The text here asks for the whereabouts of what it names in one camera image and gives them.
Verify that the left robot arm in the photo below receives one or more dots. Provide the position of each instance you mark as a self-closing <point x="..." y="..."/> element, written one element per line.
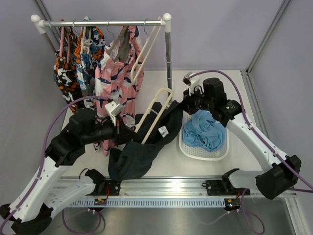
<point x="32" y="212"/>

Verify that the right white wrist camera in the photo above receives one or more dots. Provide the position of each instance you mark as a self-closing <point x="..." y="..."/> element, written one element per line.
<point x="192" y="81"/>

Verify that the blue orange camouflage shorts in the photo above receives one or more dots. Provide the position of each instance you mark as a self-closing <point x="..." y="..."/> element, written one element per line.
<point x="86" y="63"/>

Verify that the grey hanger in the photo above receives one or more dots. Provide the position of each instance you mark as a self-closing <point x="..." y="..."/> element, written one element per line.
<point x="120" y="46"/>

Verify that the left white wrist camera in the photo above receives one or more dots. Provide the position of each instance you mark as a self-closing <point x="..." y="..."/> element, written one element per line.
<point x="114" y="108"/>

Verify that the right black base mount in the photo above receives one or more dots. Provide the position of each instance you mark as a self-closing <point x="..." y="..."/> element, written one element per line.
<point x="215" y="187"/>

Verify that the white metal clothes rack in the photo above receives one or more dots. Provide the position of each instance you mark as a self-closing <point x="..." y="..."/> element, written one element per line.
<point x="164" y="22"/>

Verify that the light blue shorts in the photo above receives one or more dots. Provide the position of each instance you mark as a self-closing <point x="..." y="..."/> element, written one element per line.
<point x="203" y="131"/>

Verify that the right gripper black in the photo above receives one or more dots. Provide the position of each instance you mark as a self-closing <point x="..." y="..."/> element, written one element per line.
<point x="188" y="102"/>

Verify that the slotted white cable duct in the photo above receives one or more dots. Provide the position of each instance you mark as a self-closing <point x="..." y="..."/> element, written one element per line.
<point x="149" y="203"/>

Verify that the white perforated plastic basket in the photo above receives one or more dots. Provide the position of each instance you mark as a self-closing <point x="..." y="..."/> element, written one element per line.
<point x="199" y="153"/>

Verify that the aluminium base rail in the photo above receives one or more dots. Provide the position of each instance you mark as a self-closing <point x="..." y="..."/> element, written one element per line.
<point x="151" y="188"/>

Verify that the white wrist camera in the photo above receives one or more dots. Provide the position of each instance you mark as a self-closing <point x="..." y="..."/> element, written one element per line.
<point x="192" y="81"/>
<point x="114" y="108"/>

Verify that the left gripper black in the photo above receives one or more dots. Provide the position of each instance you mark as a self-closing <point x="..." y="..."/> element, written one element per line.
<point x="122" y="133"/>

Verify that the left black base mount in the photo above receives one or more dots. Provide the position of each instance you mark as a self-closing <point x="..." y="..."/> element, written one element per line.
<point x="111" y="187"/>

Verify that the dark navy shorts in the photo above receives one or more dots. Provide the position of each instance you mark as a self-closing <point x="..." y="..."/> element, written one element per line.
<point x="136" y="158"/>

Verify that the pink patterned shorts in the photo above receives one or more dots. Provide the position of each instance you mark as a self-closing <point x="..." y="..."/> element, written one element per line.
<point x="112" y="80"/>

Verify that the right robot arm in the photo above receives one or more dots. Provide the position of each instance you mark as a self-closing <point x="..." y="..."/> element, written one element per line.
<point x="279" y="171"/>

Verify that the white plastic hanger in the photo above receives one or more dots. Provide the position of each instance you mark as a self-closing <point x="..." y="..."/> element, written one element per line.
<point x="83" y="43"/>

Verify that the pink hanger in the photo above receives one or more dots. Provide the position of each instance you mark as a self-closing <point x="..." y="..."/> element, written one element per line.
<point x="64" y="39"/>

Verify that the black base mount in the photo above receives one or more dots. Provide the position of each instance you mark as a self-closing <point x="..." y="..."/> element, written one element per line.
<point x="111" y="187"/>
<point x="215" y="187"/>

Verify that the black orange camouflage shorts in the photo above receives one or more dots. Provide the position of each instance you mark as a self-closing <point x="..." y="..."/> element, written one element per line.
<point x="64" y="74"/>

